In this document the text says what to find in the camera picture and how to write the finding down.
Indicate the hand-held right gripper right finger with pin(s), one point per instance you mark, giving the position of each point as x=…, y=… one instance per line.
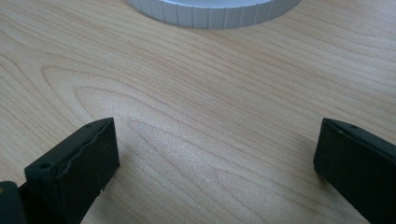
x=358, y=168

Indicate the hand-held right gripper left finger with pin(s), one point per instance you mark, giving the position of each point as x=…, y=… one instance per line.
x=77, y=168

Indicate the white ribbed round container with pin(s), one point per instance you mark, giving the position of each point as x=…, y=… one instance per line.
x=214, y=14

